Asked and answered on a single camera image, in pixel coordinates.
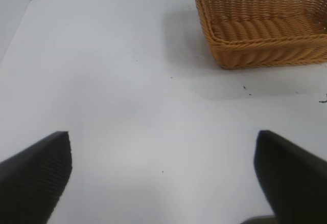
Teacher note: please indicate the woven wicker rectangular basket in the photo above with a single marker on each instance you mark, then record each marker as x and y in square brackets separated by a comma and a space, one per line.
[255, 52]

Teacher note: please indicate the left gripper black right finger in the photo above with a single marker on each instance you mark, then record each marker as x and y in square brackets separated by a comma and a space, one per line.
[296, 180]

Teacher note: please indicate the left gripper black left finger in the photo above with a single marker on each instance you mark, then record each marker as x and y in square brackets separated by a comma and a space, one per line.
[30, 183]

